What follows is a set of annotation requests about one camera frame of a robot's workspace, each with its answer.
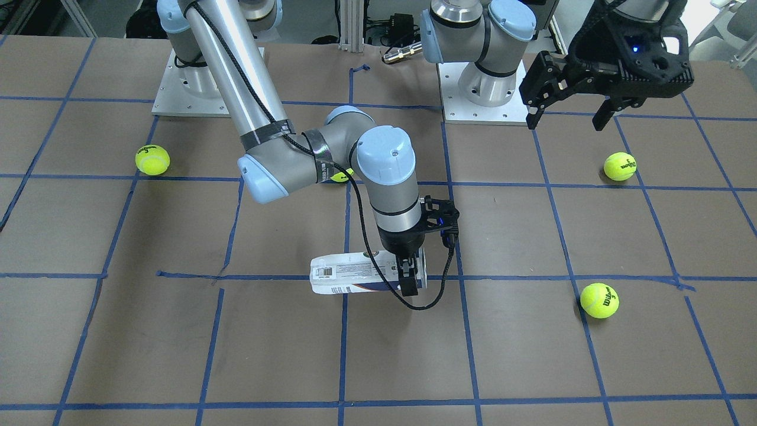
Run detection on tennis ball near base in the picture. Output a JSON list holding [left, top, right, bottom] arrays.
[[135, 144, 170, 176]]

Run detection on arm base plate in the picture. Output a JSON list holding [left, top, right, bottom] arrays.
[[152, 50, 258, 118], [437, 62, 528, 127]]

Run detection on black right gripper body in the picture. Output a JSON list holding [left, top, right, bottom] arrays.
[[379, 197, 460, 259]]

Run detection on tennis ball table centre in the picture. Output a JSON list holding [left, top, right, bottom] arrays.
[[329, 168, 354, 184]]

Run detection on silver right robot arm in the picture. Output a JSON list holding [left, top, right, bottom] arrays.
[[157, 1, 459, 303]]

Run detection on aluminium frame post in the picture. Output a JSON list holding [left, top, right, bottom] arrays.
[[338, 0, 365, 54]]

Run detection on tennis ball far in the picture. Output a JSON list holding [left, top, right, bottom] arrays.
[[603, 153, 638, 182]]

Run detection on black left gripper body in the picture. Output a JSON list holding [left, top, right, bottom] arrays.
[[565, 1, 694, 99]]

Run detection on tennis ball front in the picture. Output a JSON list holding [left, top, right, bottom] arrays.
[[580, 283, 620, 319]]

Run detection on white tennis ball can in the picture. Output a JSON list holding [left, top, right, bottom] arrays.
[[310, 248, 428, 295]]

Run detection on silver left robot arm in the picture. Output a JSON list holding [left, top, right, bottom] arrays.
[[420, 1, 694, 131]]

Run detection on silver metal cylinder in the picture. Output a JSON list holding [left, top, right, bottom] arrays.
[[381, 41, 423, 64]]

